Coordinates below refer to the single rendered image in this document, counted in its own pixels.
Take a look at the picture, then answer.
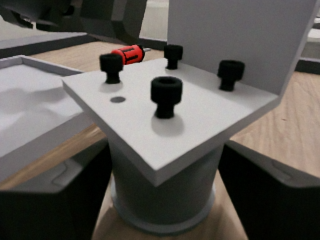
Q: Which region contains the white bracket with holes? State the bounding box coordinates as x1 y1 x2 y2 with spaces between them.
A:
61 0 320 187

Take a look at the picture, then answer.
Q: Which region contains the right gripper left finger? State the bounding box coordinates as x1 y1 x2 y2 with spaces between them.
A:
0 137 112 240

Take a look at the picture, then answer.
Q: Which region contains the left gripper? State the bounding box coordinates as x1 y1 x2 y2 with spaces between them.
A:
0 0 148 46

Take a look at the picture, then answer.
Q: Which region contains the black screw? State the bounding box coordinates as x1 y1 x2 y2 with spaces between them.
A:
163 45 183 70
99 53 124 84
150 76 184 119
217 60 245 92

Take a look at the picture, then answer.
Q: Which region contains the white shallow tray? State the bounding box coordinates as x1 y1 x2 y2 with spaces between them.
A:
0 55 94 182

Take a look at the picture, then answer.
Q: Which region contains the grey cylinder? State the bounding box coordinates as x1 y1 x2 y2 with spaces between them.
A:
108 138 230 237

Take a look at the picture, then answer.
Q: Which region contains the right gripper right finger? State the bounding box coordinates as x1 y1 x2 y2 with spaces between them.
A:
218 139 320 240

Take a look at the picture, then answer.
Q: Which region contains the red screwdriver handle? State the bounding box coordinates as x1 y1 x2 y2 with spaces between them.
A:
111 44 151 65

